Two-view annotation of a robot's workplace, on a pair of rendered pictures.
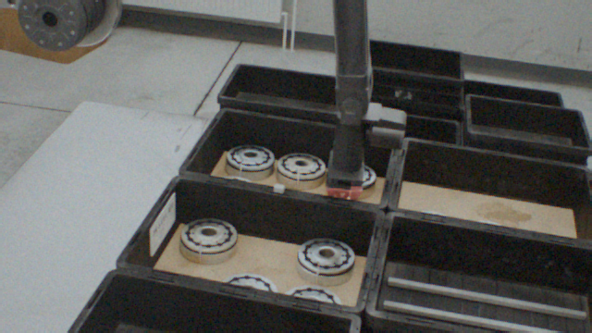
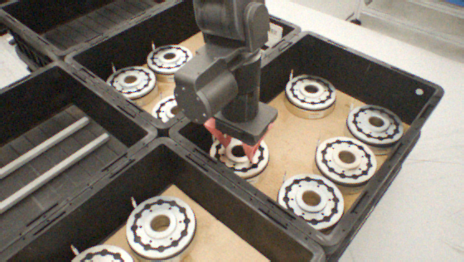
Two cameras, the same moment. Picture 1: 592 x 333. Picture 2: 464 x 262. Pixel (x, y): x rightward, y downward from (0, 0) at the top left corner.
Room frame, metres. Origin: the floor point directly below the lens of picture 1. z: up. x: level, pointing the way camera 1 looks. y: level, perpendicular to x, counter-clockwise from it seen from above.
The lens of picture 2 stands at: (1.53, -0.42, 1.34)
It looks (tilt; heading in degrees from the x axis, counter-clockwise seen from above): 47 degrees down; 122
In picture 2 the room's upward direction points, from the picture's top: straight up
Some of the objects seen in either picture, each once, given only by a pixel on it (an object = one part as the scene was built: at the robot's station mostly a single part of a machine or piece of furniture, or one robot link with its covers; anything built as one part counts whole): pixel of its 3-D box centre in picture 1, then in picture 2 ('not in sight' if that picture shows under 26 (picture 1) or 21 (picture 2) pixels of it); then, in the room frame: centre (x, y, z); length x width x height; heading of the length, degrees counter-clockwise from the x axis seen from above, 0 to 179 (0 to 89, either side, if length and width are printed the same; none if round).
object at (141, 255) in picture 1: (256, 265); (190, 67); (1.11, 0.07, 0.87); 0.40 x 0.30 x 0.11; 81
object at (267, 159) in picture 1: (250, 157); (374, 123); (1.50, 0.12, 0.86); 0.10 x 0.10 x 0.01
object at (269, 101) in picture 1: (281, 146); not in sight; (2.46, 0.10, 0.37); 0.40 x 0.30 x 0.45; 84
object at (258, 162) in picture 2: not in sight; (239, 153); (1.32, -0.07, 0.86); 0.10 x 0.10 x 0.01
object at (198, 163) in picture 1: (293, 179); (309, 134); (1.41, 0.03, 0.87); 0.40 x 0.30 x 0.11; 81
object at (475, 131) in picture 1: (512, 179); not in sight; (2.37, -0.70, 0.37); 0.40 x 0.30 x 0.45; 84
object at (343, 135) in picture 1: (353, 128); (236, 69); (1.32, -0.08, 1.04); 0.07 x 0.06 x 0.07; 84
